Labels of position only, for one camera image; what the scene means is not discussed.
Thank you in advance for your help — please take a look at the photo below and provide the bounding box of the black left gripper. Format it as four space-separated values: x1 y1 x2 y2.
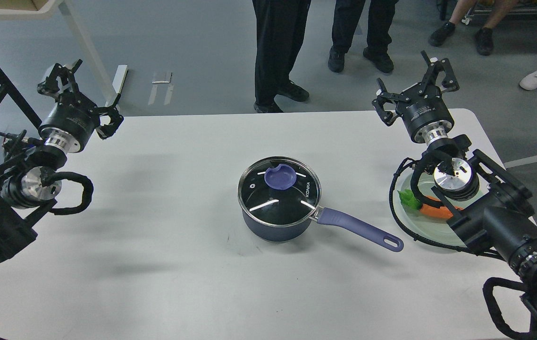
36 59 124 153

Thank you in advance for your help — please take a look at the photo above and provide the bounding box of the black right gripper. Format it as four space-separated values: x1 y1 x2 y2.
372 51 459 144

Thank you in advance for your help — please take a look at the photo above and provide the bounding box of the glass pot lid blue knob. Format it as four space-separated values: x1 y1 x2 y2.
237 156 321 227

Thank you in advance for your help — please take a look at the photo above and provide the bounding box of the blue saucepan with handle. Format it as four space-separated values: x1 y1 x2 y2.
237 156 404 252

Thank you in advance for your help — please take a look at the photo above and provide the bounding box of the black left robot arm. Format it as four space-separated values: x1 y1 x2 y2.
0 59 124 263

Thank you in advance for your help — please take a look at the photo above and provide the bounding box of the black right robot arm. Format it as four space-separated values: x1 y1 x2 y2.
372 51 537 340

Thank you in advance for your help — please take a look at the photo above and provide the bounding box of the person with bare legs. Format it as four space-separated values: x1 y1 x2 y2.
428 0 519 57

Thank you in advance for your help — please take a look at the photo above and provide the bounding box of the pale green plate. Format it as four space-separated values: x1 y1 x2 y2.
393 169 487 247

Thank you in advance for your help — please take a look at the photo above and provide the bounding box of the person in black trousers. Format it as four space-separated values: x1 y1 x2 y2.
327 0 399 74
252 0 311 113

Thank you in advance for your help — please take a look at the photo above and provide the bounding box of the orange toy carrot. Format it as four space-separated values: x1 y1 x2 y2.
398 189 453 220

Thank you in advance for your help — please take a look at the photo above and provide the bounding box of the white desk with leg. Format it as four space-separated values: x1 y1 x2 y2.
0 0 129 104

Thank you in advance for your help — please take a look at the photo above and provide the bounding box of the metal cart frame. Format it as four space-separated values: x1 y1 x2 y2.
436 0 537 25

